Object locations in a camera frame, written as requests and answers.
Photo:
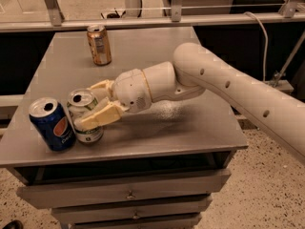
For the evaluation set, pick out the bottom grey drawer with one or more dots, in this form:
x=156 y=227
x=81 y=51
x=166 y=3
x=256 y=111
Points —
x=187 y=221

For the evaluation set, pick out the grey drawer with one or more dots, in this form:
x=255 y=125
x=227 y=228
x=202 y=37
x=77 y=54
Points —
x=187 y=221
x=133 y=209
x=124 y=189

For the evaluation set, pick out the top grey drawer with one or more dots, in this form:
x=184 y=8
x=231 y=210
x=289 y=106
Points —
x=124 y=189

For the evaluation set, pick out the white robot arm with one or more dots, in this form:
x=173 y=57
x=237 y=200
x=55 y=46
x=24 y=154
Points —
x=194 y=70

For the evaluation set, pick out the orange soda can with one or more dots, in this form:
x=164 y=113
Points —
x=99 y=45

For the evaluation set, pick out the white green 7up can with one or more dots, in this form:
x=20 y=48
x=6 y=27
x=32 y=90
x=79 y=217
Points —
x=80 y=102

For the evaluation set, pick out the middle grey drawer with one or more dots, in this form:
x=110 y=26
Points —
x=133 y=209

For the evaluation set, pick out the blue pepsi can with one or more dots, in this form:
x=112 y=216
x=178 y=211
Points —
x=50 y=120

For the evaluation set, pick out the black shoe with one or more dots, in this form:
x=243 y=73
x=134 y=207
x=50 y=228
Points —
x=15 y=224

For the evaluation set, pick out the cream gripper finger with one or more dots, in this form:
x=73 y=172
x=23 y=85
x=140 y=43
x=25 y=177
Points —
x=104 y=113
x=102 y=89

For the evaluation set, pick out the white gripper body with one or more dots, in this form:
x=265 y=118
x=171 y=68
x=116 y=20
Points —
x=131 y=89

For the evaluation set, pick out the metal window rail frame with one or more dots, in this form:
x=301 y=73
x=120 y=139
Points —
x=67 y=15

